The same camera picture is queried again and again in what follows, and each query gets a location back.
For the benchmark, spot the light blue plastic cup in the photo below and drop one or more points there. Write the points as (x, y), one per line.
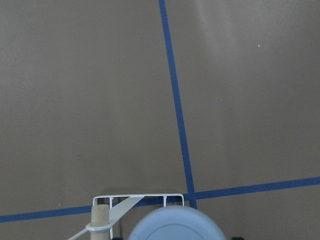
(176, 223)

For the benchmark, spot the white wire cup holder rack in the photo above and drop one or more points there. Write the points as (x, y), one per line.
(106, 210)

